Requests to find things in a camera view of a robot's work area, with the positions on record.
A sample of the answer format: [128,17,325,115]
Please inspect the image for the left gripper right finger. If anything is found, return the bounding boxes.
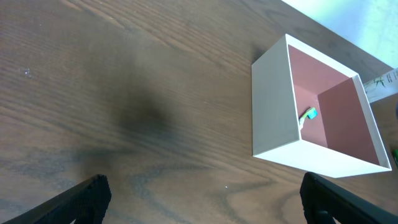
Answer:
[300,172,397,224]

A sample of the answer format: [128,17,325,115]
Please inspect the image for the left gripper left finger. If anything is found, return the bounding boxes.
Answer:
[4,174,111,224]

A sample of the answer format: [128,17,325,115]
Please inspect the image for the green toothbrush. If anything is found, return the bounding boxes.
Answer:
[298,107,318,129]

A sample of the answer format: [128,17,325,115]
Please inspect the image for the green soap bar pack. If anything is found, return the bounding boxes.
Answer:
[392,149,398,166]

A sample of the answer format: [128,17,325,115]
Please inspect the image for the white lotion tube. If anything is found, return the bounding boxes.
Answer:
[363,69,398,103]

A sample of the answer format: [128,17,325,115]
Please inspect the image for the white box pink interior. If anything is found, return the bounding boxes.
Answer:
[251,35,391,178]

